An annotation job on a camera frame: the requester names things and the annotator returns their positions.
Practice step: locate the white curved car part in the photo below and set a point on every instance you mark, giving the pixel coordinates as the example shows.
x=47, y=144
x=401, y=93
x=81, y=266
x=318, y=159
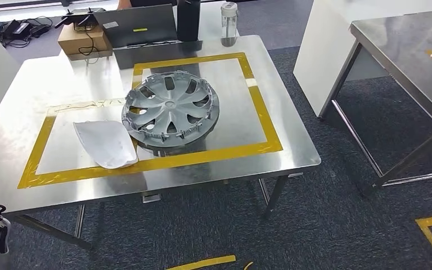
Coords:
x=106, y=143

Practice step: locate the steel workbench table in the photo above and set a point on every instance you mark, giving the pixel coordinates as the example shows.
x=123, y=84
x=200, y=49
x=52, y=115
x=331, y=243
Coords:
x=398, y=56
x=33, y=93

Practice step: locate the silver wheel hubcap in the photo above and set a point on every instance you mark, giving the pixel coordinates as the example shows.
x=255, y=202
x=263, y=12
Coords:
x=169, y=108

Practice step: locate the silver floor socket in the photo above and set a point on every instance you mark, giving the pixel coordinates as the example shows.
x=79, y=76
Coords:
x=151, y=198

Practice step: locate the clear plastic bottle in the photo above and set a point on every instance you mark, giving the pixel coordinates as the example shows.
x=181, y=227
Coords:
x=229, y=24

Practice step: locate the black upright device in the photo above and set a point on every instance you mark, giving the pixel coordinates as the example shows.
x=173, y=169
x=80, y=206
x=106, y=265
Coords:
x=188, y=20

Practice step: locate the black box case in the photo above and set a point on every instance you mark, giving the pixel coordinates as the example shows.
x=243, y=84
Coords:
x=137, y=29

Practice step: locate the brown cardboard box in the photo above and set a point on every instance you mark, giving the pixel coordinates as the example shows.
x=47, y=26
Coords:
x=83, y=43

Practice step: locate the black power adapters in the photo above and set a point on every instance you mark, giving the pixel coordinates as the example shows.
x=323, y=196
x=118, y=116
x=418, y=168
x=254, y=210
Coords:
x=18, y=29

